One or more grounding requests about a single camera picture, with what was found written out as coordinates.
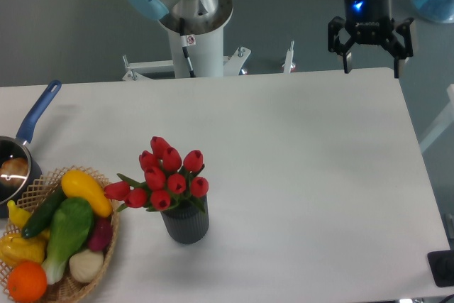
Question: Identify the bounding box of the yellow bell pepper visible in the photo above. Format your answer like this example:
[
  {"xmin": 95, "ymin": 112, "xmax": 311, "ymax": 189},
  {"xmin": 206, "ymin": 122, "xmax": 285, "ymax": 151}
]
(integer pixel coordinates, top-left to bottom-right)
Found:
[{"xmin": 1, "ymin": 233, "xmax": 47, "ymax": 268}]

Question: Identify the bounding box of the white garlic bulb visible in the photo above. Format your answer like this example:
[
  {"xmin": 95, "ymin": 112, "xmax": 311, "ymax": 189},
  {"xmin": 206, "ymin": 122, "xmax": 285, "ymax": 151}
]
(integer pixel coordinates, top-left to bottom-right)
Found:
[{"xmin": 69, "ymin": 248, "xmax": 104, "ymax": 283}]

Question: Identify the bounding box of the green cucumber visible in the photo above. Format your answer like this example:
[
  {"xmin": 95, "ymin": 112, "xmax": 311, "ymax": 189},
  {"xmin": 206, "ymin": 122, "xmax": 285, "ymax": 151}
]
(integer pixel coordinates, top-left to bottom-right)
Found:
[{"xmin": 21, "ymin": 186, "xmax": 67, "ymax": 239}]

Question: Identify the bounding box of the blue handled saucepan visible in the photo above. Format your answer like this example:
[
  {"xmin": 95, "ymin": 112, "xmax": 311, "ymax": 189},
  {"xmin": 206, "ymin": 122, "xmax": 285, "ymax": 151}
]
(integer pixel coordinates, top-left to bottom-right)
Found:
[{"xmin": 1, "ymin": 80, "xmax": 62, "ymax": 219}]

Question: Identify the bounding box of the green bok choy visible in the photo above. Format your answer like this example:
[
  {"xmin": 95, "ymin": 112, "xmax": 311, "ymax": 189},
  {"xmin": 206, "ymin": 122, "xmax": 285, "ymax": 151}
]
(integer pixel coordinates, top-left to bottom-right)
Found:
[{"xmin": 42, "ymin": 197, "xmax": 94, "ymax": 285}]

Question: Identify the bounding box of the brown bread roll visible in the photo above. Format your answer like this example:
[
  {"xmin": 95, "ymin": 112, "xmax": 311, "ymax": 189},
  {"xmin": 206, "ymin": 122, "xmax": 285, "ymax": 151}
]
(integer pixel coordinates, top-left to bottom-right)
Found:
[{"xmin": 1, "ymin": 158, "xmax": 28, "ymax": 188}]

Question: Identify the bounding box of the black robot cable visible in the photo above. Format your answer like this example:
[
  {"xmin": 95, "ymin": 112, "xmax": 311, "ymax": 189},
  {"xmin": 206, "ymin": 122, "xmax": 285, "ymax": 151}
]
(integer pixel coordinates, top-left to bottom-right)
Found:
[{"xmin": 179, "ymin": 17, "xmax": 196, "ymax": 79}]

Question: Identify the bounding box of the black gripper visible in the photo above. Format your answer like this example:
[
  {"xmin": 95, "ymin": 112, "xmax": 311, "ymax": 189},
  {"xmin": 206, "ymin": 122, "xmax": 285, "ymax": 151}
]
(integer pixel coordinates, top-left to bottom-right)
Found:
[{"xmin": 328, "ymin": 0, "xmax": 414, "ymax": 78}]

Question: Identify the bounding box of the red tulip bouquet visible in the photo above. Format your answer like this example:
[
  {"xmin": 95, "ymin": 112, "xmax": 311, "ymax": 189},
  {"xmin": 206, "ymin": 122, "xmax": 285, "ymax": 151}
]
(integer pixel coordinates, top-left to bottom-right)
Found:
[{"xmin": 104, "ymin": 136, "xmax": 209, "ymax": 214}]

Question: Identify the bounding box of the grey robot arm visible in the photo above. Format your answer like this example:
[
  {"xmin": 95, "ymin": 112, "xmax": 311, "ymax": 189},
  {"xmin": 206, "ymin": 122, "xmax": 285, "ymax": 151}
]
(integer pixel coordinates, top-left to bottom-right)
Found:
[{"xmin": 328, "ymin": 0, "xmax": 416, "ymax": 79}]

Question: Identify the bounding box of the orange fruit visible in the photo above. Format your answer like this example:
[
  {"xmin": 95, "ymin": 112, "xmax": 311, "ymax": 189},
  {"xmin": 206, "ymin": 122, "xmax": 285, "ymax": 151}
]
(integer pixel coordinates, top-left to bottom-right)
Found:
[{"xmin": 7, "ymin": 261, "xmax": 48, "ymax": 302}]

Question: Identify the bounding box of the black device at edge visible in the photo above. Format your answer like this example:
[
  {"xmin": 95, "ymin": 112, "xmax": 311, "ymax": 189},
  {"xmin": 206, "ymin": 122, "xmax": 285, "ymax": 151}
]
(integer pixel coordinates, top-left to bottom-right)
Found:
[{"xmin": 427, "ymin": 250, "xmax": 453, "ymax": 287}]

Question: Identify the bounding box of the white frame at right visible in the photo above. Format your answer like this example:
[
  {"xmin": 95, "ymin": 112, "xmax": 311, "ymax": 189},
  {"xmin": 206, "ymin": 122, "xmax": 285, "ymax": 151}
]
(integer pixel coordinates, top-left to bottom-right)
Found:
[{"xmin": 419, "ymin": 84, "xmax": 453, "ymax": 154}]

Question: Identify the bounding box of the yellow squash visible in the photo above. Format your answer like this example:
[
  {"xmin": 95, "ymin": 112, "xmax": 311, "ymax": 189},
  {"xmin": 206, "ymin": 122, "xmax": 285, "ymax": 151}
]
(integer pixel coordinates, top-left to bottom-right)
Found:
[{"xmin": 61, "ymin": 170, "xmax": 113, "ymax": 218}]

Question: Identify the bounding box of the dark grey ribbed vase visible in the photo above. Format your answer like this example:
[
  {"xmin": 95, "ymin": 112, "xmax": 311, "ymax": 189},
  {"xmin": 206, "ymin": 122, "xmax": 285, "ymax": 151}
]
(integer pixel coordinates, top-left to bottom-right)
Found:
[{"xmin": 161, "ymin": 196, "xmax": 209, "ymax": 244}]

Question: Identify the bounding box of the small yellow pepper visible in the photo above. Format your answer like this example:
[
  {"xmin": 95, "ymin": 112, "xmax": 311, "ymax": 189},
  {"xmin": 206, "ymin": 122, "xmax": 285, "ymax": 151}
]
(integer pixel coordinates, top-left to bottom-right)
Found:
[{"xmin": 7, "ymin": 200, "xmax": 32, "ymax": 228}]

